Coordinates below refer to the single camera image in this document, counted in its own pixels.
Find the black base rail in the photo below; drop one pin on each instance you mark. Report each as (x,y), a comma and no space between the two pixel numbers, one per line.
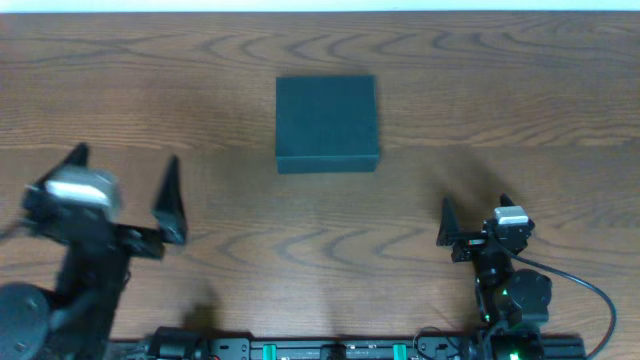
(430,344)

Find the dark green box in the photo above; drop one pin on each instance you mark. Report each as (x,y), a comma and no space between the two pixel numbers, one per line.
(326,124)

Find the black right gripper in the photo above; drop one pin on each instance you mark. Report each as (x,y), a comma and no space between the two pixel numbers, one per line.
(476,241)

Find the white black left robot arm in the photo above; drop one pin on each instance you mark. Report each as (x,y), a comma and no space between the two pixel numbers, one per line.
(74,319)

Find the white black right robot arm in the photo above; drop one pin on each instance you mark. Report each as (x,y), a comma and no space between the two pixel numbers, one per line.
(512,303)

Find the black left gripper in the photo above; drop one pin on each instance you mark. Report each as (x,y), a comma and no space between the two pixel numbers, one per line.
(128,240)

